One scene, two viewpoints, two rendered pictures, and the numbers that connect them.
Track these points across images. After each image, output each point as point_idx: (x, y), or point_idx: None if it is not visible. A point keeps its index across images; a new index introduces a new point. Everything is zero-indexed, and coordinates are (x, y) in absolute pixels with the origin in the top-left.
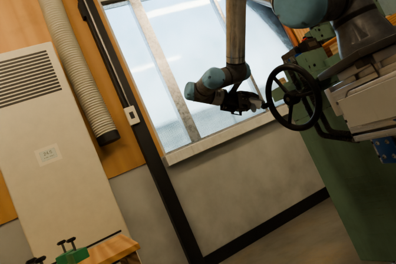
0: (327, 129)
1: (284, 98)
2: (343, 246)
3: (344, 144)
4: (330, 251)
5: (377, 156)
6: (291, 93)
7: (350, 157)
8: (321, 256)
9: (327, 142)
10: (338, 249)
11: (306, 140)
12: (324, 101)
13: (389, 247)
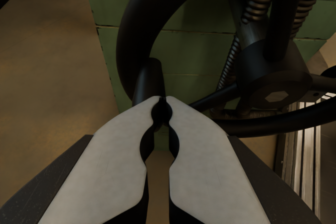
0: (243, 117)
1: (267, 90)
2: (91, 123)
3: (195, 87)
4: (79, 134)
5: (230, 105)
6: (311, 84)
7: (191, 100)
8: (72, 144)
9: (164, 79)
10: (88, 129)
11: (115, 65)
12: (221, 19)
13: (168, 146)
